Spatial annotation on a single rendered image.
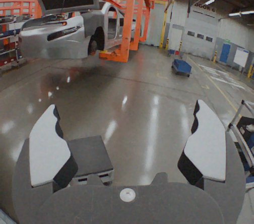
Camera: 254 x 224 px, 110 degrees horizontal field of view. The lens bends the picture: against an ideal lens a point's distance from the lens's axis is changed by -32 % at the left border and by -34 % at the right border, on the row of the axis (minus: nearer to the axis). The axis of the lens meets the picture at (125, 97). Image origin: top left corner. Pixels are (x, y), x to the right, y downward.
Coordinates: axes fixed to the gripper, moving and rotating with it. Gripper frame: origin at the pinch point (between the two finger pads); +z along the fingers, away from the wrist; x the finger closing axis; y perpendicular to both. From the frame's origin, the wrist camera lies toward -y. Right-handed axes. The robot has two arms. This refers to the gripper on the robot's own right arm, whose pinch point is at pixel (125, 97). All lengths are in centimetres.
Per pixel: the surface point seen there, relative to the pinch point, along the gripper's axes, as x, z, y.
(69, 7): -121, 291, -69
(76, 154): -44, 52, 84
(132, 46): 28, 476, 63
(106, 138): -28, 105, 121
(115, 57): -24, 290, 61
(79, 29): -71, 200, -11
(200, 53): 683, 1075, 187
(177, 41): 405, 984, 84
